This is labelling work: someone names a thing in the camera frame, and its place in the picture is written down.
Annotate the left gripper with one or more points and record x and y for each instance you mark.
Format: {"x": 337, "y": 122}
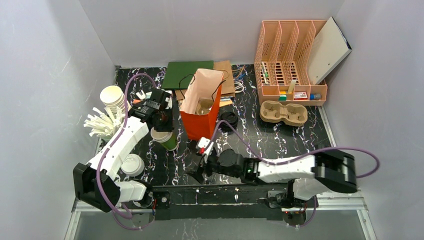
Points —
{"x": 157, "y": 100}

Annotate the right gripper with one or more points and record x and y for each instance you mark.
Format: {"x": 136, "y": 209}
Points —
{"x": 205, "y": 164}

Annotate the orange paper bag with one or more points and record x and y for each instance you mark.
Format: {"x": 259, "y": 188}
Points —
{"x": 205, "y": 84}

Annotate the pulp cup carrier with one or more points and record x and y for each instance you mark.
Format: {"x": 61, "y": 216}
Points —
{"x": 204, "y": 106}

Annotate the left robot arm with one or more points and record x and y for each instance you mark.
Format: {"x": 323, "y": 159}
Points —
{"x": 94, "y": 182}

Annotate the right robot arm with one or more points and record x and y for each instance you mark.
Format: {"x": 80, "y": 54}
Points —
{"x": 326, "y": 170}

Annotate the green paper bag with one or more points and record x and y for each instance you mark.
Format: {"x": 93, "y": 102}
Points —
{"x": 178, "y": 74}

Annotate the white cup lids stack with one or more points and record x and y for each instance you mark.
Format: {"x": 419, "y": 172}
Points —
{"x": 133, "y": 165}

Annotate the tall stack paper cups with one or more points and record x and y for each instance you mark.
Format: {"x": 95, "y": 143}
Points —
{"x": 114, "y": 99}

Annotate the green cup of straws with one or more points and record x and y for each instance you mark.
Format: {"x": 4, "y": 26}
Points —
{"x": 104, "y": 123}

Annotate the black cup lids stack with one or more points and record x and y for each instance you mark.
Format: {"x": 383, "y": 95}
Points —
{"x": 231, "y": 118}

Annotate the stack of pulp cup carriers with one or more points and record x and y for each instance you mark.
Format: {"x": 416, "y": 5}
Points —
{"x": 291, "y": 114}

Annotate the red small box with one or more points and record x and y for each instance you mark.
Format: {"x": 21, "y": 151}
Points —
{"x": 297, "y": 96}

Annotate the pink desk file organizer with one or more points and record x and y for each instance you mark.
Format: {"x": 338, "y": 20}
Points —
{"x": 281, "y": 59}

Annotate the white board panel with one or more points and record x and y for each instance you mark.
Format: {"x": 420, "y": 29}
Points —
{"x": 328, "y": 50}

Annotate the metal base rail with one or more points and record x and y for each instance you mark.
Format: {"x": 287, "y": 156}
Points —
{"x": 227, "y": 212}

